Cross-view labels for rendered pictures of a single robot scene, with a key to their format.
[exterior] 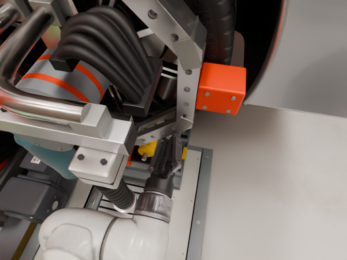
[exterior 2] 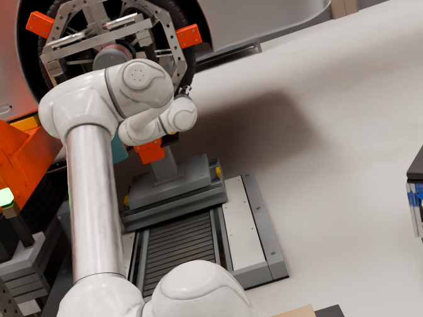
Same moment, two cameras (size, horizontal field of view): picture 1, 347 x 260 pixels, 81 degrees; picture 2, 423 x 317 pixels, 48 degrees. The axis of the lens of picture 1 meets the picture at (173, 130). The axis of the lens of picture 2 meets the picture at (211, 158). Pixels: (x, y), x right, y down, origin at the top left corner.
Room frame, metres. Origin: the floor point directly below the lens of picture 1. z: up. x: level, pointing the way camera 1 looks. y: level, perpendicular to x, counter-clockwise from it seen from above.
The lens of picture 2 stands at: (-1.65, 0.26, 1.10)
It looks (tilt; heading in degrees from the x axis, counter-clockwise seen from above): 22 degrees down; 352
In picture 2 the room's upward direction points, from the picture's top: 19 degrees counter-clockwise
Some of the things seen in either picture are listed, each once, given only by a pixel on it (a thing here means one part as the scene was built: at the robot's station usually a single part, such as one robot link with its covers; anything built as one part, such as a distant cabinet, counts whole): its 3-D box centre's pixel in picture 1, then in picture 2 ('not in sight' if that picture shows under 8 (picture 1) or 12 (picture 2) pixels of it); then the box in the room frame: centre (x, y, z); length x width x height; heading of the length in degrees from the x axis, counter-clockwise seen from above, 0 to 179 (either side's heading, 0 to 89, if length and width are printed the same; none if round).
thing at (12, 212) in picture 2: not in sight; (11, 210); (-0.14, 0.71, 0.59); 0.04 x 0.04 x 0.04; 78
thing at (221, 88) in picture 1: (219, 89); (189, 36); (0.30, -0.10, 0.85); 0.09 x 0.08 x 0.07; 78
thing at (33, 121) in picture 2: not in sight; (26, 121); (0.60, 0.68, 0.71); 0.14 x 0.14 x 0.05; 78
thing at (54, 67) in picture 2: not in sight; (56, 65); (0.19, 0.42, 0.93); 0.09 x 0.05 x 0.05; 168
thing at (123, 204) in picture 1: (116, 191); (154, 64); (0.09, 0.09, 0.83); 0.04 x 0.04 x 0.16
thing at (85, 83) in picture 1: (64, 93); (113, 64); (0.29, 0.23, 0.85); 0.21 x 0.14 x 0.14; 168
